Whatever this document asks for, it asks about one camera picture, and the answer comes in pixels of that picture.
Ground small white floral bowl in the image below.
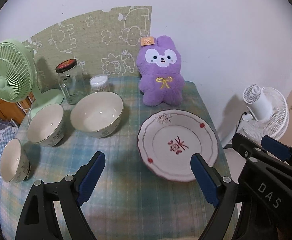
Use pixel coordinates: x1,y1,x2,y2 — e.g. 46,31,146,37
0,138,31,183

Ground white floral plate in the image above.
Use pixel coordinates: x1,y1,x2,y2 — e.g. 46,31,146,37
137,109,219,183

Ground medium white floral bowl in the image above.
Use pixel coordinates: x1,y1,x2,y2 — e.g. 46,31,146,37
27,104,65,147

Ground large white bowl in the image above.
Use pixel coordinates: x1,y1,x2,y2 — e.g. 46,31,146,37
70,92,124,138

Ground white standing fan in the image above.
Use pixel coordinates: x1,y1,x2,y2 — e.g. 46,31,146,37
223,83,290,151

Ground plaid tablecloth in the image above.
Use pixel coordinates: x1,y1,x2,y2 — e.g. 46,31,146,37
0,76,214,239

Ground purple plush bunny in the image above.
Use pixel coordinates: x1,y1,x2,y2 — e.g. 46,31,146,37
136,35,185,106

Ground glass jar black lid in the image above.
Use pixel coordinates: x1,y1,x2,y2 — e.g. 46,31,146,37
55,59,87,105

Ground cotton swab container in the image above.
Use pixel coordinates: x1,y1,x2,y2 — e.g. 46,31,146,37
89,75,110,93

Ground green desk fan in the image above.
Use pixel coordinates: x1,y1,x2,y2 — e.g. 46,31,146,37
0,39,64,118

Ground green cartoon wall mat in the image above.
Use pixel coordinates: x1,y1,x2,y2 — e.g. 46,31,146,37
23,5,152,91

